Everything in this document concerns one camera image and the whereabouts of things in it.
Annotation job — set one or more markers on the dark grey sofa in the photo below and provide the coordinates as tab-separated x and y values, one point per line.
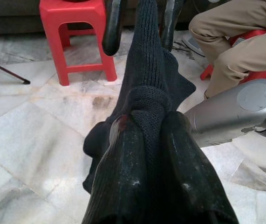
7	18

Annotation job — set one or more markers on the red plastic stool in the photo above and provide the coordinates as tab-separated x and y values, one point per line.
53	23
263	75

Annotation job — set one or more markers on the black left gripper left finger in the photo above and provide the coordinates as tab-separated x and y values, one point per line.
123	177

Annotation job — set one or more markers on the grey standing fan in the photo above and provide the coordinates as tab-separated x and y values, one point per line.
193	44

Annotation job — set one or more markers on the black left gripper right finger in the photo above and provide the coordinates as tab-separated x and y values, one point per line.
193	186

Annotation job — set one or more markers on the silver metal clothes rack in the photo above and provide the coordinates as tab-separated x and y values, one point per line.
18	78

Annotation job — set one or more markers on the plain black shirt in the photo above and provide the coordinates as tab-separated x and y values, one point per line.
146	70

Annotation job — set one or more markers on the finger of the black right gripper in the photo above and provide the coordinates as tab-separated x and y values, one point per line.
170	23
112	30

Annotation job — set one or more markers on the person in khaki trousers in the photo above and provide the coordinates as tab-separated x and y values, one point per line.
240	35

